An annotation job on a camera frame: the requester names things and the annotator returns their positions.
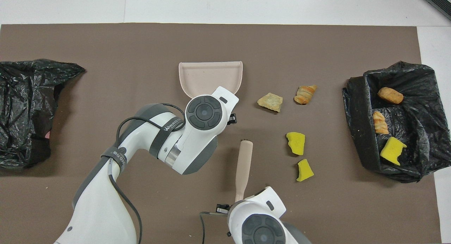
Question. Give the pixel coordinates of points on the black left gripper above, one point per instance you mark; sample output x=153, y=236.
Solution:
x=232, y=119

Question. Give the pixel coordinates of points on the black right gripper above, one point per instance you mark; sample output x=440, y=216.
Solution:
x=223, y=208

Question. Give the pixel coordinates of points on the pale bread piece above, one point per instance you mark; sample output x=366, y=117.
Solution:
x=270, y=101

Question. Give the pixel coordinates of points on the beige plastic dustpan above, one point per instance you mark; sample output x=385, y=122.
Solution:
x=208, y=76

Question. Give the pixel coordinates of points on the large yellow sponge piece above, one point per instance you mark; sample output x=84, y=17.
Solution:
x=296, y=143

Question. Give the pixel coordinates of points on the small yellow sponge piece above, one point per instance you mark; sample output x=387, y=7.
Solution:
x=304, y=170

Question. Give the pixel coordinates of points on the round bread slice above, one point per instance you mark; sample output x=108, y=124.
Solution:
x=380, y=123

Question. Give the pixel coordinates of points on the brown bread roll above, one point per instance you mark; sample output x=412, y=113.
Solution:
x=390, y=95

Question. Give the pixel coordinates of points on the green and yellow sponge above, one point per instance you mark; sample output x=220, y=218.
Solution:
x=392, y=150

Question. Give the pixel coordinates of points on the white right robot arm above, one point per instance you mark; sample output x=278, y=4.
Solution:
x=260, y=223

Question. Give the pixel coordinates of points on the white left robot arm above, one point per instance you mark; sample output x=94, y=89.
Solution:
x=105, y=201

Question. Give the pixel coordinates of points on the pink plastic bin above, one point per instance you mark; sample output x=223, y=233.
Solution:
x=48, y=134

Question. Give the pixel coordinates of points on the black bag lined bin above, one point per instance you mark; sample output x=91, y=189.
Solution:
x=24, y=110
x=422, y=124

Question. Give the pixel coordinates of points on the brown table mat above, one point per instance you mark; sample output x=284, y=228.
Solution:
x=105, y=61

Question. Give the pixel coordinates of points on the dark grey ribbed object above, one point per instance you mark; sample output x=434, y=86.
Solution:
x=438, y=1

